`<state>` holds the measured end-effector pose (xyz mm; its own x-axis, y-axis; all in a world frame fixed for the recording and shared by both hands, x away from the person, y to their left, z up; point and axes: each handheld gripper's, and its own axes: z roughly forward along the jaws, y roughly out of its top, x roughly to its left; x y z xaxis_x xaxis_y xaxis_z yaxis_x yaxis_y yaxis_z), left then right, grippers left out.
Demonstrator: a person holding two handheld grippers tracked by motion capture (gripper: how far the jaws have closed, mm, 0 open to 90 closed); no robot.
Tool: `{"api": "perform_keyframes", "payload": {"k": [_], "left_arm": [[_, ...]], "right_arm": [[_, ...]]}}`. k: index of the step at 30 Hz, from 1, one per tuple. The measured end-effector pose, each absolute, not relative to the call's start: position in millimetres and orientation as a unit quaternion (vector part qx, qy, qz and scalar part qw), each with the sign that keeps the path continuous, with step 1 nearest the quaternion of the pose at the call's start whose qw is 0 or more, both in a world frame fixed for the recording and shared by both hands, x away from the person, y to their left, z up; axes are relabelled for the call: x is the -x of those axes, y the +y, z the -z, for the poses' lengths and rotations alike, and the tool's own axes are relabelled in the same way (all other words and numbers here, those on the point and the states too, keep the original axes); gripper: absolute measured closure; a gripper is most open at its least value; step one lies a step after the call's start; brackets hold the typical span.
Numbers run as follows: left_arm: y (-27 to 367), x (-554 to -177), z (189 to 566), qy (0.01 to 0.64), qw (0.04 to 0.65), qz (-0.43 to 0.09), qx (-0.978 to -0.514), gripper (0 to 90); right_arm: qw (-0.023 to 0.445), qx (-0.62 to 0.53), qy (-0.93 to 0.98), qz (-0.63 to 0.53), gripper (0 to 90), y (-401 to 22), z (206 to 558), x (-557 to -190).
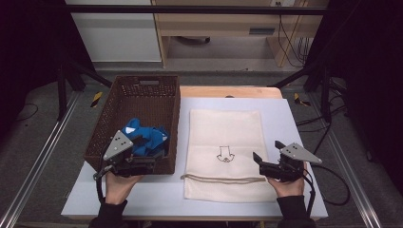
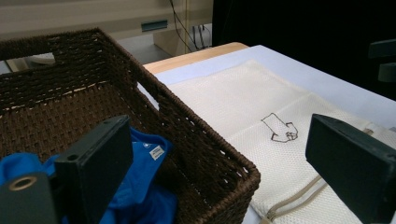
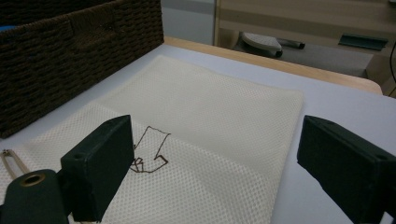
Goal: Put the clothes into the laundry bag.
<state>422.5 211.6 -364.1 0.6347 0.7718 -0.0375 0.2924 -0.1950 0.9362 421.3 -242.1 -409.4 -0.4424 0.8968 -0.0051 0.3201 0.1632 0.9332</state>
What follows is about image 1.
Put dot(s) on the blue plush toy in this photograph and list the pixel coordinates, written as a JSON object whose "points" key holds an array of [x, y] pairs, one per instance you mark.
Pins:
{"points": [[149, 136]]}

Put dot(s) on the black metal stand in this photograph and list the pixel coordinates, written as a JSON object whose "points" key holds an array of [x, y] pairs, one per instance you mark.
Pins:
{"points": [[324, 91], [63, 91]]}

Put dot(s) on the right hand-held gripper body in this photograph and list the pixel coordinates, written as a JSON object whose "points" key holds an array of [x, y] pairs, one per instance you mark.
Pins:
{"points": [[285, 169]]}

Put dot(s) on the person's left hand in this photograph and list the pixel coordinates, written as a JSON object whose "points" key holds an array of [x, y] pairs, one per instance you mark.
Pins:
{"points": [[117, 188]]}

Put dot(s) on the white cabinet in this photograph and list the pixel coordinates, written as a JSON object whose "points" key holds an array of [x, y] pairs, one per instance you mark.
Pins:
{"points": [[117, 34]]}

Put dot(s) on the brown woven basket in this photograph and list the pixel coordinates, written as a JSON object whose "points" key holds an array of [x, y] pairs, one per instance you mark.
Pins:
{"points": [[139, 104]]}

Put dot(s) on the black horizontal frame bar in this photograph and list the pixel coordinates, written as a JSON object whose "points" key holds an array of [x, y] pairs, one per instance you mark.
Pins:
{"points": [[190, 9]]}

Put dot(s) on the yellow black floor tape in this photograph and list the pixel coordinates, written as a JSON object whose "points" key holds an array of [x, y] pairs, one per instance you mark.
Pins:
{"points": [[299, 99], [96, 99]]}

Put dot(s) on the black curtain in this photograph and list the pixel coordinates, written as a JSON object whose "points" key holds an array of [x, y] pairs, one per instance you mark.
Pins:
{"points": [[28, 47], [370, 79]]}

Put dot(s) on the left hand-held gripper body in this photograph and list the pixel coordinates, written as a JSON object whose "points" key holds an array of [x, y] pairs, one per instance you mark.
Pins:
{"points": [[118, 147]]}

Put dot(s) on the light wooden desk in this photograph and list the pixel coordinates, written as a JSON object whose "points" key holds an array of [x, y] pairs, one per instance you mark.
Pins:
{"points": [[218, 23]]}

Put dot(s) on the person's right hand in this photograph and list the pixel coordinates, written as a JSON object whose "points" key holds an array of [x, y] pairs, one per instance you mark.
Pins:
{"points": [[290, 189]]}

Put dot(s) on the aluminium floor rail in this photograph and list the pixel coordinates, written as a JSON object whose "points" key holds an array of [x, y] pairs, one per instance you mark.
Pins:
{"points": [[345, 164], [41, 152]]}

